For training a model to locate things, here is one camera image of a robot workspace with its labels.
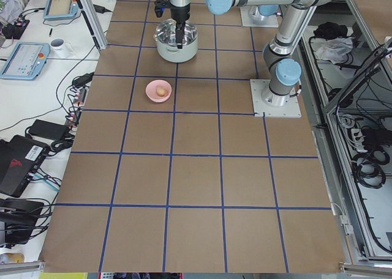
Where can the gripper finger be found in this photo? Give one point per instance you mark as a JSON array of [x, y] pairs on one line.
[[179, 34]]

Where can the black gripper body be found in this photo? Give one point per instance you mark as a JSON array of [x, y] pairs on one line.
[[179, 14]]

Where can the beige egg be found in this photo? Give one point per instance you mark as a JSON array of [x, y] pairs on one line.
[[160, 91]]

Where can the glass pot lid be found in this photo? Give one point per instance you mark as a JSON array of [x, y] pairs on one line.
[[166, 33]]

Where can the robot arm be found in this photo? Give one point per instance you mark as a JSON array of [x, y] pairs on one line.
[[180, 13], [284, 71]]

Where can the mint green electric pot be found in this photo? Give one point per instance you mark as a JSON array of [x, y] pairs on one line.
[[172, 54]]

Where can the pink bowl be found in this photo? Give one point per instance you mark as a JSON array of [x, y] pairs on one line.
[[151, 90]]

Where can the upper teach pendant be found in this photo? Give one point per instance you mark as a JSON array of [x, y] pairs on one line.
[[60, 10]]

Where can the teach pendant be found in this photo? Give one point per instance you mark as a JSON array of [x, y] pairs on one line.
[[60, 10], [26, 61]]

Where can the white mug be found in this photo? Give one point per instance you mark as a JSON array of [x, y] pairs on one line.
[[61, 48]]

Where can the lower teach pendant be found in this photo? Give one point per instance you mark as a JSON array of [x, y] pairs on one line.
[[26, 61]]

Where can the black power adapter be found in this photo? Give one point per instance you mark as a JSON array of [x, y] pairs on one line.
[[48, 130]]

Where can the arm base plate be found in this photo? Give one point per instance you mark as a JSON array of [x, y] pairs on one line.
[[267, 104], [260, 16]]

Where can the aluminium frame post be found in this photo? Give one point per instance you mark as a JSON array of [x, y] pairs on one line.
[[94, 26]]

